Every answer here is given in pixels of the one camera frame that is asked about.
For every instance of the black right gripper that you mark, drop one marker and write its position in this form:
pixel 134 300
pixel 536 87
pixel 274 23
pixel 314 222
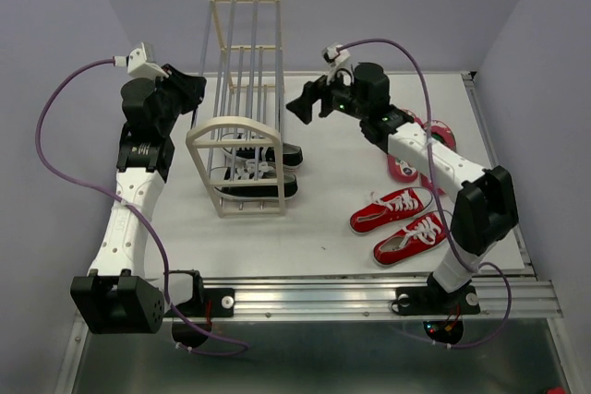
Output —
pixel 312 91

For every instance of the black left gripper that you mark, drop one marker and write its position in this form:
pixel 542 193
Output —
pixel 191 87

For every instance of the beige chrome shoe shelf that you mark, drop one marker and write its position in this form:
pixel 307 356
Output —
pixel 246 106

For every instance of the black sneaker white laces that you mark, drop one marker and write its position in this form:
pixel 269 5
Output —
pixel 256 192

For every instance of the pink flip-flop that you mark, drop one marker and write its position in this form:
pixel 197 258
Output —
pixel 400 170
pixel 445 136

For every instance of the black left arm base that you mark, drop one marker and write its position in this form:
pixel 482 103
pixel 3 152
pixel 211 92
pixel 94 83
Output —
pixel 199 306

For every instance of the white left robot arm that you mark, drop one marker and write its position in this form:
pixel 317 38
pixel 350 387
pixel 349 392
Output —
pixel 114 297

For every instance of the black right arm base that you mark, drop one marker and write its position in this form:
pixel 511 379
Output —
pixel 429 304

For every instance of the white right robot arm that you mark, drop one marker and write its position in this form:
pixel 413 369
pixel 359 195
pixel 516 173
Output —
pixel 484 210

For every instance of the red sneaker upper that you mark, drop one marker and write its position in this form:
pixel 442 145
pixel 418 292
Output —
pixel 400 205

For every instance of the red sneaker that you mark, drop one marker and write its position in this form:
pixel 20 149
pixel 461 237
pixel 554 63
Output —
pixel 400 205
pixel 417 237

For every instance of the red sneaker lower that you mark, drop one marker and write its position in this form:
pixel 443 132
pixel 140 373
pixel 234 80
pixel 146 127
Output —
pixel 417 237

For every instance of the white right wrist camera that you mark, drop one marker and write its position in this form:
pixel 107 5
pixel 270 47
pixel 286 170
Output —
pixel 336 57

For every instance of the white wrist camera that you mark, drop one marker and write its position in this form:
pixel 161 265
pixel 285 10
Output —
pixel 140 63
pixel 336 57

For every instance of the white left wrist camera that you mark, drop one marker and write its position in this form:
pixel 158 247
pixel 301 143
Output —
pixel 140 63

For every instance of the aluminium mounting rail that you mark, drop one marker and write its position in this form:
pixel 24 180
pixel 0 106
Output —
pixel 362 299

